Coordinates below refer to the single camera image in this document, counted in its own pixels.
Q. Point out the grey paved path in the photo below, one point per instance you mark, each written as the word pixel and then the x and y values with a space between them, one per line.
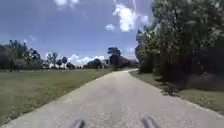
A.
pixel 116 100

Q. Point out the distant row of trees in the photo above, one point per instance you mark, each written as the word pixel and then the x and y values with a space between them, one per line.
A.
pixel 20 58

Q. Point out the robot's own part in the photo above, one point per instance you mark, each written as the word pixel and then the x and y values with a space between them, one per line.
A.
pixel 149 123
pixel 78 124

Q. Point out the row of dense trees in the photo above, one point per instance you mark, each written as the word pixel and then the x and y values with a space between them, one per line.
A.
pixel 180 40

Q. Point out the grass verge under trees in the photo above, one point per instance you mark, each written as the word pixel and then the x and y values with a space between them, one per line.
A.
pixel 200 96

